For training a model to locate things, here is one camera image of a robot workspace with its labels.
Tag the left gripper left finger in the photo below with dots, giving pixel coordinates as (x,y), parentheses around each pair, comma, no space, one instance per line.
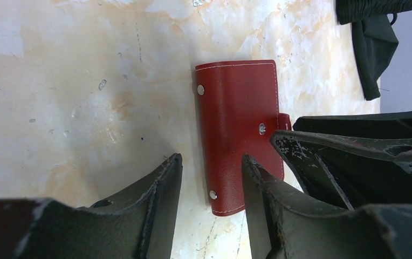
(138,221)

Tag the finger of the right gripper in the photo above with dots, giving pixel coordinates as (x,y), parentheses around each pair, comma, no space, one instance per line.
(371,126)
(348,172)

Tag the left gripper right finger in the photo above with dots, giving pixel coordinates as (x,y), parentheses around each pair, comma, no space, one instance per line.
(286,223)

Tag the red leather card holder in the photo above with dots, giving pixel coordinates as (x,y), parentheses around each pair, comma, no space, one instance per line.
(239,111)

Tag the black cloth garment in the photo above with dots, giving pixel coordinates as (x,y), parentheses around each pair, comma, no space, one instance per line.
(373,38)

